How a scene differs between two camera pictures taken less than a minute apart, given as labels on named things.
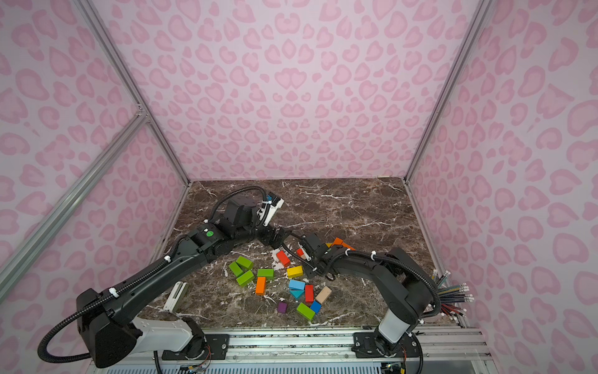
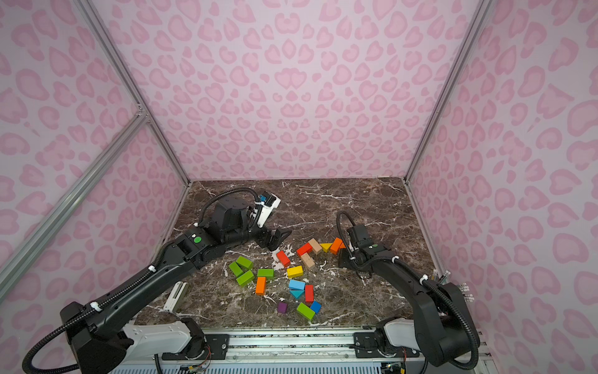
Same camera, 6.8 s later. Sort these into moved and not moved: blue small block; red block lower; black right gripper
Moved: black right gripper
Not moved: red block lower; blue small block
